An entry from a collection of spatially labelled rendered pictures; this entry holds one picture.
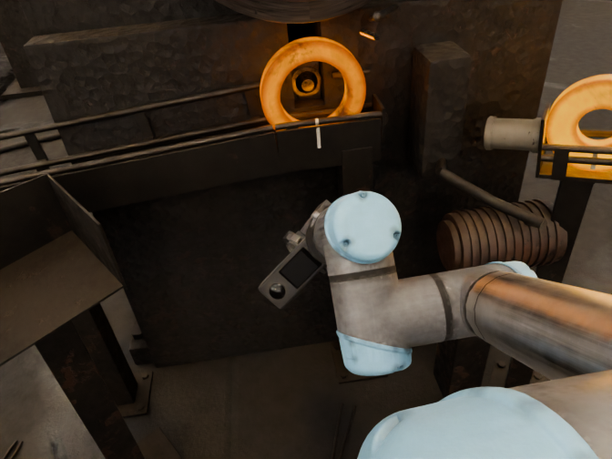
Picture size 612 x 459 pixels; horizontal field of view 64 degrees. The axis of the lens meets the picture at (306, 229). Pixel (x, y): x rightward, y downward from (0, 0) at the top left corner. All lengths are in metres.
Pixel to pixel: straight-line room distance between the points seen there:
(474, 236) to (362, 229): 0.47
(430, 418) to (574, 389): 0.05
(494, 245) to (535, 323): 0.56
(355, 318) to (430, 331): 0.08
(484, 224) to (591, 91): 0.27
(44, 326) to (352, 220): 0.47
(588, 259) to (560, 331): 1.43
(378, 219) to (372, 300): 0.08
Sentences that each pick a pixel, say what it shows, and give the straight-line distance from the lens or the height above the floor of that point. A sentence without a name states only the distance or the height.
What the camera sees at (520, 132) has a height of 0.69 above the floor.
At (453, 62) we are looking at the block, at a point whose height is 0.79.
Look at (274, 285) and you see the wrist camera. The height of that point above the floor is 0.62.
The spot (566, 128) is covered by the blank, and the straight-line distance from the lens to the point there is 0.93.
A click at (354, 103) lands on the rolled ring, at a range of 0.91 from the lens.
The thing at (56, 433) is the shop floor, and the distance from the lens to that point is 1.46.
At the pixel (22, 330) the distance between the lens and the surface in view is 0.80.
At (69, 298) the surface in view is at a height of 0.60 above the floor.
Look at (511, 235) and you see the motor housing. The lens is 0.97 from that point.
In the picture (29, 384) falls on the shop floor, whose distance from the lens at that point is 1.60.
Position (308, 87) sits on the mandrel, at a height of 0.73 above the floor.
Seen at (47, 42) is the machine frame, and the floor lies 0.87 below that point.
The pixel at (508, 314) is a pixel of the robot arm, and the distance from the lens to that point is 0.45.
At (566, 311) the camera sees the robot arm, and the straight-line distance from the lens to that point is 0.39.
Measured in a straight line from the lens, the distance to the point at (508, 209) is 0.95.
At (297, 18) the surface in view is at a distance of 0.83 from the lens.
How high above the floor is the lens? 1.09
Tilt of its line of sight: 37 degrees down
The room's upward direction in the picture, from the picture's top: 5 degrees counter-clockwise
